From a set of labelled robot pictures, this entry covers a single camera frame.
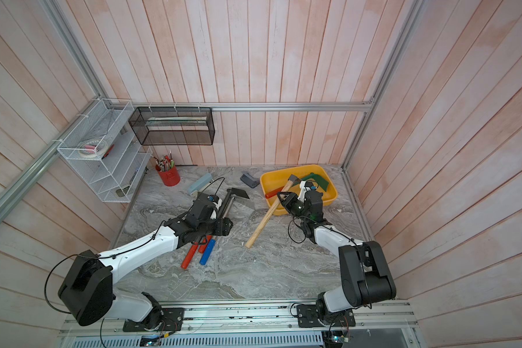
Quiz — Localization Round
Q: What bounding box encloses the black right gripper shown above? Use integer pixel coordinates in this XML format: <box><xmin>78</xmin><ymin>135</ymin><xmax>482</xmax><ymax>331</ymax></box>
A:
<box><xmin>278</xmin><ymin>191</ymin><xmax>312</xmax><ymax>225</ymax></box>

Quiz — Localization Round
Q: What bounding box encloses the wooden handle hoe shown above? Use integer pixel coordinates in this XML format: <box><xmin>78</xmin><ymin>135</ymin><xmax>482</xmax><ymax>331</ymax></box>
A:
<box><xmin>245</xmin><ymin>175</ymin><xmax>297</xmax><ymax>249</ymax></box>

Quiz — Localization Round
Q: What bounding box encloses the green hoe red grip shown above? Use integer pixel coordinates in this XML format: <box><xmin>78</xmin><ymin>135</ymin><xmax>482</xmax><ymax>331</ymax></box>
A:
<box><xmin>265</xmin><ymin>173</ymin><xmax>329</xmax><ymax>199</ymax></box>

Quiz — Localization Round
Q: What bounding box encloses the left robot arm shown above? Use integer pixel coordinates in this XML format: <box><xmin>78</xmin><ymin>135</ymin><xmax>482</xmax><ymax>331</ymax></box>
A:
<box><xmin>58</xmin><ymin>194</ymin><xmax>233</xmax><ymax>331</ymax></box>

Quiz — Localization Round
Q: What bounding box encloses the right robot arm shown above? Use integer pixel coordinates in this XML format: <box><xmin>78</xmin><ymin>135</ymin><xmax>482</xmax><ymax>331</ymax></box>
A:
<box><xmin>277</xmin><ymin>191</ymin><xmax>397</xmax><ymax>318</ymax></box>

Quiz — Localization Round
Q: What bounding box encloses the yellow plastic storage box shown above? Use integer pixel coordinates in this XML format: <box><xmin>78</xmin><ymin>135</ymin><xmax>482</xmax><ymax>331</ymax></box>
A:
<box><xmin>260</xmin><ymin>165</ymin><xmax>338</xmax><ymax>206</ymax></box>

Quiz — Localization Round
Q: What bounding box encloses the speckled hoe outer red grip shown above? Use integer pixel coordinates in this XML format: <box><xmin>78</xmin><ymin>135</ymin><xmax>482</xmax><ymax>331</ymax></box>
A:
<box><xmin>181</xmin><ymin>243</ymin><xmax>200</xmax><ymax>270</ymax></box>

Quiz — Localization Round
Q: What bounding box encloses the speckled hoe red grip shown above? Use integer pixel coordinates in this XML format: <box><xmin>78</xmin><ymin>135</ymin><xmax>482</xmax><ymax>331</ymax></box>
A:
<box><xmin>197</xmin><ymin>188</ymin><xmax>249</xmax><ymax>254</ymax></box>
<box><xmin>181</xmin><ymin>243</ymin><xmax>200</xmax><ymax>270</ymax></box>

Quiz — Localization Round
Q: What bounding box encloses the speckled hoe inner red grip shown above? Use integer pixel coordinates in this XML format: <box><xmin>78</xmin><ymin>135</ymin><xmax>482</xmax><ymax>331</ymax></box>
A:
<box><xmin>197</xmin><ymin>188</ymin><xmax>249</xmax><ymax>254</ymax></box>

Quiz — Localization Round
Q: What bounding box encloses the light blue stapler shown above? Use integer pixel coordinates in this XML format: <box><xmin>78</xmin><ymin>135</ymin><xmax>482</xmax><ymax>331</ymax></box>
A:
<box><xmin>187</xmin><ymin>173</ymin><xmax>213</xmax><ymax>197</ymax></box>

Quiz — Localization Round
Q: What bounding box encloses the red metal pencil cup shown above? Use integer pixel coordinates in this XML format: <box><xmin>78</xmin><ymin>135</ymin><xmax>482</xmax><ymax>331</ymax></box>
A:
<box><xmin>156</xmin><ymin>166</ymin><xmax>181</xmax><ymax>187</ymax></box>

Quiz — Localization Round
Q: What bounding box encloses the tape roll on shelf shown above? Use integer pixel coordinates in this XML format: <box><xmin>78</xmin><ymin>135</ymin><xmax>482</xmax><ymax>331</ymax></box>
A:
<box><xmin>77</xmin><ymin>139</ymin><xmax>108</xmax><ymax>159</ymax></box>

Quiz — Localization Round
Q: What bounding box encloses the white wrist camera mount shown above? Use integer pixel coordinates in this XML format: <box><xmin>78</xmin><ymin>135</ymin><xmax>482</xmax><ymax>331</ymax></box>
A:
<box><xmin>298</xmin><ymin>180</ymin><xmax>318</xmax><ymax>202</ymax></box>

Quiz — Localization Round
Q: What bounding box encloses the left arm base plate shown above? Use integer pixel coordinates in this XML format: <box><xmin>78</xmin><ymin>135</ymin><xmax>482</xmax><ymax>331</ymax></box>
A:
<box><xmin>123</xmin><ymin>307</ymin><xmax>185</xmax><ymax>332</ymax></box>

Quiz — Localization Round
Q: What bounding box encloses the black wire mesh basket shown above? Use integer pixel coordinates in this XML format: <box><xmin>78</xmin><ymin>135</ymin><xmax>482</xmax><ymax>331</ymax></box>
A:
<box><xmin>128</xmin><ymin>106</ymin><xmax>215</xmax><ymax>146</ymax></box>

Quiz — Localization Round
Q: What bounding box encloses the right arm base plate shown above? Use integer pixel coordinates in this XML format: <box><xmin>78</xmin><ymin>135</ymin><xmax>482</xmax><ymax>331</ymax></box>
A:
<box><xmin>291</xmin><ymin>304</ymin><xmax>356</xmax><ymax>328</ymax></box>

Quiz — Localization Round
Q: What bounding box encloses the white wire mesh shelf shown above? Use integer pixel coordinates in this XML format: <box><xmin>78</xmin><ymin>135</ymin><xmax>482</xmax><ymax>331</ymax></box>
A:
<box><xmin>57</xmin><ymin>99</ymin><xmax>152</xmax><ymax>203</ymax></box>

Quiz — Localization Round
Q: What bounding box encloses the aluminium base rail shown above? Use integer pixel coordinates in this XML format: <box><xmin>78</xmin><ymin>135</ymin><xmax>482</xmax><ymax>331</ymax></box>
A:
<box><xmin>58</xmin><ymin>297</ymin><xmax>418</xmax><ymax>338</ymax></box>

